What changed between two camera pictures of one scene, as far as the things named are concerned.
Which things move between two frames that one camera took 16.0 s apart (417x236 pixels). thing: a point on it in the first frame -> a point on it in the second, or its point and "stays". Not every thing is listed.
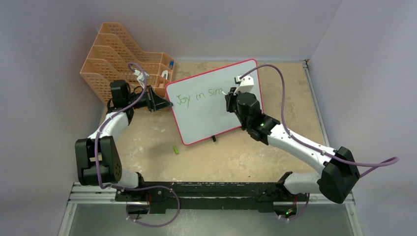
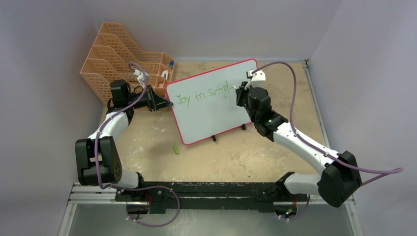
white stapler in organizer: (164, 74) stays
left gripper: (154, 102) stays
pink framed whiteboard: (200, 108) stays
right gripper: (230, 98) -> (241, 92)
